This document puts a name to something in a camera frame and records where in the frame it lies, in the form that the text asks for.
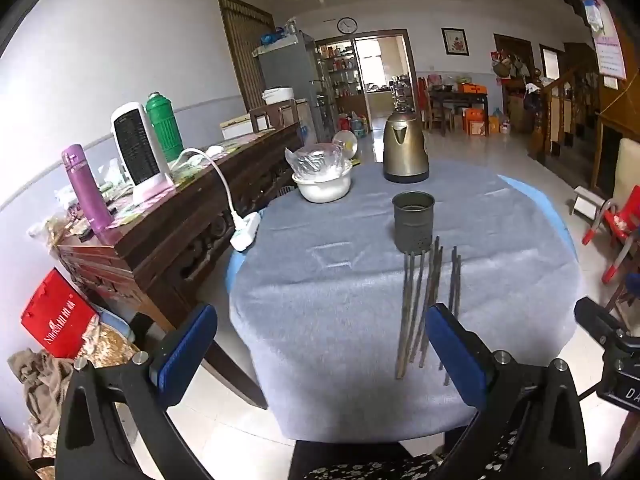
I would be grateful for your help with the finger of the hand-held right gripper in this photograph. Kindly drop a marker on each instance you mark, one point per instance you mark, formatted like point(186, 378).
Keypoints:
point(595, 317)

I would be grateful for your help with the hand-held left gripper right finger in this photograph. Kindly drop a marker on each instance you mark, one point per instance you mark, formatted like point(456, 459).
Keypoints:
point(455, 355)

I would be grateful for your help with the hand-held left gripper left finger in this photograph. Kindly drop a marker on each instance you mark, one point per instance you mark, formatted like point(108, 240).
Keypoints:
point(186, 345)

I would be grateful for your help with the row of metal chopsticks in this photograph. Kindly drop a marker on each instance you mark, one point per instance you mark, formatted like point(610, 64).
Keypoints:
point(404, 310)

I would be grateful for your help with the metal chopstick holder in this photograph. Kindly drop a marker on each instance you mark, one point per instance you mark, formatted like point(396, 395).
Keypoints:
point(410, 225)

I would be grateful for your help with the gold patterned cloth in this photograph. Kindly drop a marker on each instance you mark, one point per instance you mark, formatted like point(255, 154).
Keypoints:
point(107, 342)

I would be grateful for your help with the red plastic chair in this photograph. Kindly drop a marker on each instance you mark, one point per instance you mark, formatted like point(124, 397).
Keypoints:
point(620, 222)

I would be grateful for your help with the white step stool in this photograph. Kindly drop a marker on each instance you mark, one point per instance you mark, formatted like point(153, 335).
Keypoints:
point(587, 204)

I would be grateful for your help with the dark wooden sideboard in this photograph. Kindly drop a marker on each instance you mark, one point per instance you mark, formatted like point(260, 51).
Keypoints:
point(190, 220)

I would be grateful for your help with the red paper bag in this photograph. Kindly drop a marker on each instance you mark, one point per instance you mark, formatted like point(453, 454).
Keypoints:
point(55, 315)

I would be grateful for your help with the dark floral cloth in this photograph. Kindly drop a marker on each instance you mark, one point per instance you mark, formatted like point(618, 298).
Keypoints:
point(370, 470)

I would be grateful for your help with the grey tablecloth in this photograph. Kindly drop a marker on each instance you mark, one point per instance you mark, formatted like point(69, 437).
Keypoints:
point(325, 285)

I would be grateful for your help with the cream armchair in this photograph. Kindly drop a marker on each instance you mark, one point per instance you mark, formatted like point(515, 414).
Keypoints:
point(629, 170)

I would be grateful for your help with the crumpled beige cloth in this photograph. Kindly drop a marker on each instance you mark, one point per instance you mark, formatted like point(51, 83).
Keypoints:
point(37, 385)

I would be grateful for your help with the purple bottle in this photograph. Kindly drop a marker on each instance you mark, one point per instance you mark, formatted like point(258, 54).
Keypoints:
point(87, 190)

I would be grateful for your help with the white electric heater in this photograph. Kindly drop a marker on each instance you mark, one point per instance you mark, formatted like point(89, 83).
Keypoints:
point(135, 150)

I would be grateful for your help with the white bowl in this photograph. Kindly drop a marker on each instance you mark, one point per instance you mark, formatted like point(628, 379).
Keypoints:
point(320, 190)

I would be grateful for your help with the gold electric kettle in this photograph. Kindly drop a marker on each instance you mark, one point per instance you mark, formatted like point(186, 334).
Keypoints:
point(402, 150)

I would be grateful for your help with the wooden stair railing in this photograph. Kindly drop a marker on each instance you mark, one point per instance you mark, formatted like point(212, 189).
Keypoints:
point(555, 105)

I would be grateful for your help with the green thermos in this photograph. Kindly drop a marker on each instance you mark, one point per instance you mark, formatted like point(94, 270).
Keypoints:
point(165, 125)

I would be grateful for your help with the white chest freezer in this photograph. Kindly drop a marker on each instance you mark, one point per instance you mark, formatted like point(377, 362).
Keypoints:
point(239, 129)

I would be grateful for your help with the clear plastic bag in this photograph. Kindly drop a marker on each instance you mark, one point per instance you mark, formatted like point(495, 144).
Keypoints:
point(317, 157)

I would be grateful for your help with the tall orange box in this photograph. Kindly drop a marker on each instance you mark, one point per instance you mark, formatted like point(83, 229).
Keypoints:
point(475, 121)

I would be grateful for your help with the small white fan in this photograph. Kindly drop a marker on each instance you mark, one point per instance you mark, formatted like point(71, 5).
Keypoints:
point(345, 142)

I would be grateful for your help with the wooden chair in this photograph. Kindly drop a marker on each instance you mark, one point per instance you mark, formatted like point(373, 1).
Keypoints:
point(270, 112)

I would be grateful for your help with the wooden dining table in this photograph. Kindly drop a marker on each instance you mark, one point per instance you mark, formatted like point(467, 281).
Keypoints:
point(457, 97)

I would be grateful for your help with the flat orange box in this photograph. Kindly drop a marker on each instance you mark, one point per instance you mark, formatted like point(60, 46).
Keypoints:
point(472, 88)

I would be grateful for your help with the white rice cooker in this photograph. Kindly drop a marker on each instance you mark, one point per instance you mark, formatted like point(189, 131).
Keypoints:
point(278, 96)

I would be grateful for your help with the grey refrigerator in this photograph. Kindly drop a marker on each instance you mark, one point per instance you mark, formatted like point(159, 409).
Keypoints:
point(287, 67)

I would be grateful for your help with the shelf with bottles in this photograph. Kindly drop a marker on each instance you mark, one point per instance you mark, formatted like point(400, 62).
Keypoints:
point(342, 67)

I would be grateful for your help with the blue plastic bag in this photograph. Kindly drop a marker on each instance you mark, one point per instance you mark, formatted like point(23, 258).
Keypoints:
point(272, 38)

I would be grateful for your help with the pink wall calendar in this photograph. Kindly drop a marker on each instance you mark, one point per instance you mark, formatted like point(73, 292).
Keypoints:
point(610, 55)

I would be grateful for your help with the framed wall picture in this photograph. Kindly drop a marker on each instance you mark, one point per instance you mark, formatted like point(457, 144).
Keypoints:
point(455, 41)

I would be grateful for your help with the round wall clock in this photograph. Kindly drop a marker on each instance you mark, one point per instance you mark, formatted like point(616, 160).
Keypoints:
point(347, 25)

